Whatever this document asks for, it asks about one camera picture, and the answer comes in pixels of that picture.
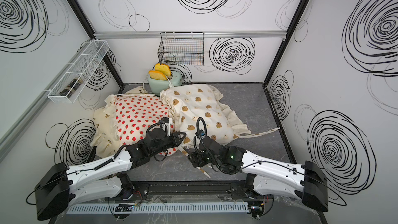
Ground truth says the black wire basket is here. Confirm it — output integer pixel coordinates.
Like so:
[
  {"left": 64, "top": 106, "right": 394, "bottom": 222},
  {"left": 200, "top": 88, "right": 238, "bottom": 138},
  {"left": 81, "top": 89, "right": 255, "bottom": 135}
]
[{"left": 158, "top": 32, "right": 205, "bottom": 65}]

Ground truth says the yellow toast slice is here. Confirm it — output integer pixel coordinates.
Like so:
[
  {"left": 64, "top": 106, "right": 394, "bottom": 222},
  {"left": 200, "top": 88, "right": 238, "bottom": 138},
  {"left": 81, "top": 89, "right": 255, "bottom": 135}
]
[
  {"left": 154, "top": 63, "right": 172, "bottom": 77},
  {"left": 148, "top": 71, "right": 168, "bottom": 81}
]

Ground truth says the rear yellow toast slice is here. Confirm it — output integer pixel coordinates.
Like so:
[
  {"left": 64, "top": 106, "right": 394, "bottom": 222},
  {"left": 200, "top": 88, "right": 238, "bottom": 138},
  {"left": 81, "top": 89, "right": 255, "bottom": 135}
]
[{"left": 154, "top": 63, "right": 172, "bottom": 77}]

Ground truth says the front yellow toast slice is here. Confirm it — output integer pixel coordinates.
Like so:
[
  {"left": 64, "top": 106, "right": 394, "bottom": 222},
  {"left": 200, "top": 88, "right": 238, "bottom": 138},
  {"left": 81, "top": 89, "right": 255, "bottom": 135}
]
[{"left": 148, "top": 71, "right": 168, "bottom": 81}]

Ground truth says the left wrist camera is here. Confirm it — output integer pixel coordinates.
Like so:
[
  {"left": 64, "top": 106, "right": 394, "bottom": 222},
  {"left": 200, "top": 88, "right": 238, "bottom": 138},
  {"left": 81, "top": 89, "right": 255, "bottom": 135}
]
[{"left": 161, "top": 117, "right": 174, "bottom": 136}]

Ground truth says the dark item in shelf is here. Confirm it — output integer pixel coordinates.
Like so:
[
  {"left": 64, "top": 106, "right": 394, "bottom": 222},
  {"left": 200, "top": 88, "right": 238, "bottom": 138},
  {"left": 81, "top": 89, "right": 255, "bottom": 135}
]
[{"left": 59, "top": 78, "right": 83, "bottom": 98}]

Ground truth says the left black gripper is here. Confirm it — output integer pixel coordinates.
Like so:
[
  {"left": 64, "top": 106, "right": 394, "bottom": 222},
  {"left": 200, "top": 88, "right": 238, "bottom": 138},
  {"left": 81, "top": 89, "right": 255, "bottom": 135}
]
[{"left": 150, "top": 131, "right": 187, "bottom": 158}]

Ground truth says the mint green toaster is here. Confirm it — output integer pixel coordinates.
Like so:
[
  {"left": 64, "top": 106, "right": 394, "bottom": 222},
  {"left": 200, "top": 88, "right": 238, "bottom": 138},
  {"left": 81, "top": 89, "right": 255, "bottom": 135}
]
[{"left": 148, "top": 72, "right": 182, "bottom": 95}]

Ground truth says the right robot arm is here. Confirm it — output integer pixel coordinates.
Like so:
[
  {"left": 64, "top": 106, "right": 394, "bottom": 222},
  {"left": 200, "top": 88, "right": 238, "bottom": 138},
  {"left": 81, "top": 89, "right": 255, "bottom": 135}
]
[{"left": 188, "top": 137, "right": 329, "bottom": 212}]

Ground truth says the white toaster power cord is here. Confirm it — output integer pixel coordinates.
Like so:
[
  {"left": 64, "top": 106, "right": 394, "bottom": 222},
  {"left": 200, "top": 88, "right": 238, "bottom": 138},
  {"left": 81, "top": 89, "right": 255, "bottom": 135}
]
[{"left": 142, "top": 74, "right": 175, "bottom": 94}]

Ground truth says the white wire wall shelf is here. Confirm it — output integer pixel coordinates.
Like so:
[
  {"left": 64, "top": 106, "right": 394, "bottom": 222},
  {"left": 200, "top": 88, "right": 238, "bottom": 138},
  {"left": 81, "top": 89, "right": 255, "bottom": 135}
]
[{"left": 47, "top": 40, "right": 110, "bottom": 103}]

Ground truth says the white slotted cable duct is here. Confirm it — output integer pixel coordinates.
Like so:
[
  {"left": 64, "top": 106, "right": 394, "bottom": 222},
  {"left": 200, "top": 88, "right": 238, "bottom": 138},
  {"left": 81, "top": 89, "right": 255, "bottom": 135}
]
[{"left": 66, "top": 202, "right": 249, "bottom": 215}]

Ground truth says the cream bear print pillow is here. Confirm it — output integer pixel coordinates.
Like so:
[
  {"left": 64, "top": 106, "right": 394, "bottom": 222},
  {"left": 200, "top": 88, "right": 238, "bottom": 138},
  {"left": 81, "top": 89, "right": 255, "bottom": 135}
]
[{"left": 160, "top": 84, "right": 278, "bottom": 156}]

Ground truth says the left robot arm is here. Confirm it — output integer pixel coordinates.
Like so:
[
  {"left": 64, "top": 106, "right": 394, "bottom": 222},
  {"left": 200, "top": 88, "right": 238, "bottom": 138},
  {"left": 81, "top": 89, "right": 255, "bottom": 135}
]
[{"left": 34, "top": 128, "right": 187, "bottom": 221}]

